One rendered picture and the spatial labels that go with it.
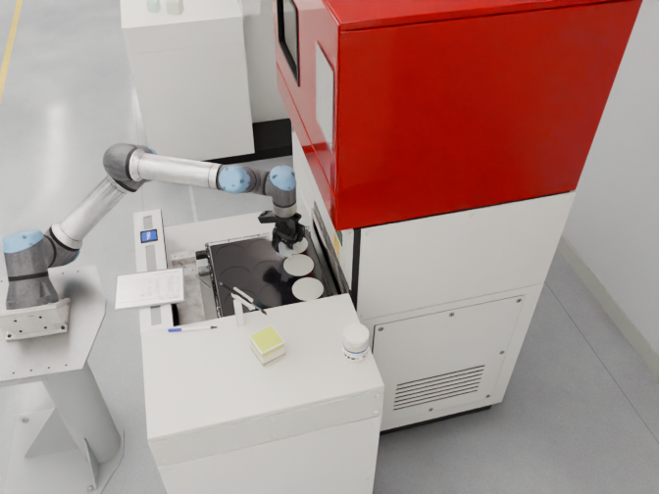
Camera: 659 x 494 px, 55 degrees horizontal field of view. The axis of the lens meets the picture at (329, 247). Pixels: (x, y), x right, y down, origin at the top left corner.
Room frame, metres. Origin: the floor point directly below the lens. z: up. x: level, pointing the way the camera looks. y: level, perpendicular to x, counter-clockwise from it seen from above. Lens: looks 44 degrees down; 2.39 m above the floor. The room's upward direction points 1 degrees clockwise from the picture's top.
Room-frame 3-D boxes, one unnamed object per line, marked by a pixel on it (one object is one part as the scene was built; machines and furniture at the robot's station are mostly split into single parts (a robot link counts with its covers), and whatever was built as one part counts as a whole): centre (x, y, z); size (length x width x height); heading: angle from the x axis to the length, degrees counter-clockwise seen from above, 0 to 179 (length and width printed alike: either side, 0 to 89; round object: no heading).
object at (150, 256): (1.41, 0.57, 0.89); 0.55 x 0.09 x 0.14; 15
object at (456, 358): (1.77, -0.29, 0.41); 0.82 x 0.71 x 0.82; 15
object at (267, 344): (1.06, 0.17, 1.00); 0.07 x 0.07 x 0.07; 33
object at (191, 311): (1.35, 0.45, 0.87); 0.36 x 0.08 x 0.03; 15
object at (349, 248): (1.68, 0.04, 1.02); 0.82 x 0.03 x 0.40; 15
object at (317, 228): (1.51, 0.00, 0.89); 0.44 x 0.02 x 0.10; 15
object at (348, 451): (1.33, 0.28, 0.41); 0.97 x 0.64 x 0.82; 15
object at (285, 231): (1.49, 0.13, 1.05); 0.09 x 0.08 x 0.12; 56
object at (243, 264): (1.44, 0.20, 0.90); 0.34 x 0.34 x 0.01; 15
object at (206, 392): (1.04, 0.19, 0.89); 0.62 x 0.35 x 0.14; 105
